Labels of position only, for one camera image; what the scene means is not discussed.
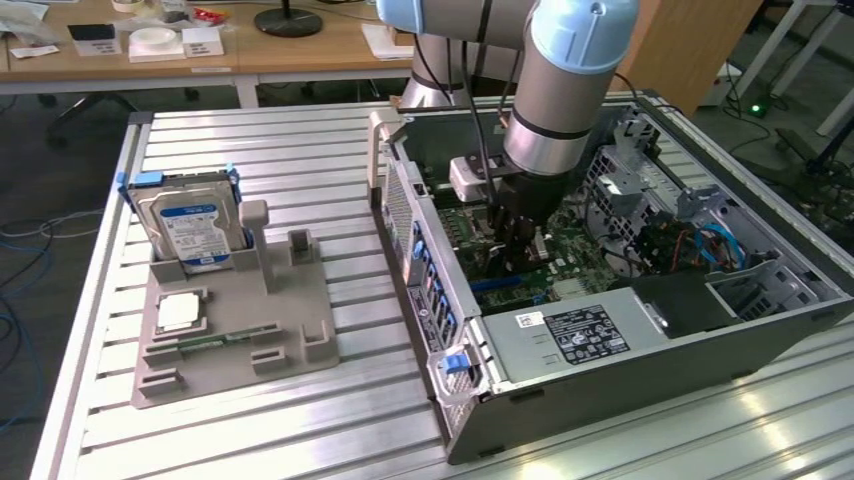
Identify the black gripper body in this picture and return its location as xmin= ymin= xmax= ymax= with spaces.
xmin=493 ymin=169 xmax=569 ymax=229

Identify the CPU socket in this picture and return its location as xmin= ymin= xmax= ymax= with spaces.
xmin=465 ymin=207 xmax=495 ymax=241

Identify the blue expansion slot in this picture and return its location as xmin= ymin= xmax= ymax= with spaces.
xmin=468 ymin=275 xmax=523 ymax=293

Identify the green motherboard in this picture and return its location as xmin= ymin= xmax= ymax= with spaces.
xmin=425 ymin=174 xmax=641 ymax=314

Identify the metal disk bay cage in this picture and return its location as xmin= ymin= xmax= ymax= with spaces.
xmin=577 ymin=143 xmax=692 ymax=261

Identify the blue expansion card retainer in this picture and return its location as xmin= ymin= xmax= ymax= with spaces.
xmin=409 ymin=219 xmax=463 ymax=341

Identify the grey power supply unit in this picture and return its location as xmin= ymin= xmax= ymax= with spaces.
xmin=480 ymin=288 xmax=669 ymax=384

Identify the open grey PC case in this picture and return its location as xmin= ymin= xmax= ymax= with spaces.
xmin=367 ymin=89 xmax=854 ymax=466

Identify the white box with red mark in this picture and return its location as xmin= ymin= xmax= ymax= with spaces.
xmin=707 ymin=73 xmax=743 ymax=109

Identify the grey plastic parts rack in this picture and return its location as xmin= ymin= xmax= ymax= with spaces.
xmin=129 ymin=198 xmax=341 ymax=411

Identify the wooden cabinet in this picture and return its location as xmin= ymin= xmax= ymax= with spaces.
xmin=603 ymin=0 xmax=766 ymax=117

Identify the white paper stack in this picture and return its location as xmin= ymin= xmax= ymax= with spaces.
xmin=360 ymin=22 xmax=416 ymax=61

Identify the black metal stand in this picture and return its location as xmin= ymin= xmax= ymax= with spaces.
xmin=772 ymin=127 xmax=854 ymax=221

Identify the wooden desk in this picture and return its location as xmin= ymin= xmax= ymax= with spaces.
xmin=0 ymin=0 xmax=601 ymax=96

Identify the hard disk with blue carrier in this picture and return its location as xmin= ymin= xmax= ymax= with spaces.
xmin=113 ymin=163 xmax=252 ymax=275

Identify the green RAM stick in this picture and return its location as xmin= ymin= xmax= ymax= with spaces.
xmin=146 ymin=329 xmax=258 ymax=354

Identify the black round stand base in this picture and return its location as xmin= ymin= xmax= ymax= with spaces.
xmin=252 ymin=0 xmax=325 ymax=39

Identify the silver CPU chip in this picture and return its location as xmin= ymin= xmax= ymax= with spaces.
xmin=156 ymin=293 xmax=205 ymax=332

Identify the white labelled box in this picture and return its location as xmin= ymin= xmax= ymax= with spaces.
xmin=180 ymin=26 xmax=225 ymax=58

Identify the white flat box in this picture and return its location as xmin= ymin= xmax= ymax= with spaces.
xmin=126 ymin=43 xmax=188 ymax=65

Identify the black office chair base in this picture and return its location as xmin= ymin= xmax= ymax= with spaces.
xmin=38 ymin=87 xmax=201 ymax=149

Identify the black and white box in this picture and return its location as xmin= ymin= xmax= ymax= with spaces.
xmin=65 ymin=23 xmax=122 ymax=57

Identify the clear plastic bag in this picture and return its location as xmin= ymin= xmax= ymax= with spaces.
xmin=0 ymin=2 xmax=53 ymax=44

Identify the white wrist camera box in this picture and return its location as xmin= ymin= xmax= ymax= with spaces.
xmin=449 ymin=156 xmax=500 ymax=204

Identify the red wire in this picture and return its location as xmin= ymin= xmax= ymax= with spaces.
xmin=669 ymin=234 xmax=699 ymax=271

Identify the black cable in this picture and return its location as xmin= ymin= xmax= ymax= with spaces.
xmin=609 ymin=72 xmax=676 ymax=114

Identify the light blue wire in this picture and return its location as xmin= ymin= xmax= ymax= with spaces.
xmin=692 ymin=223 xmax=749 ymax=271

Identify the white desk frame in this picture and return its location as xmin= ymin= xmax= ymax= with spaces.
xmin=731 ymin=0 xmax=854 ymax=137

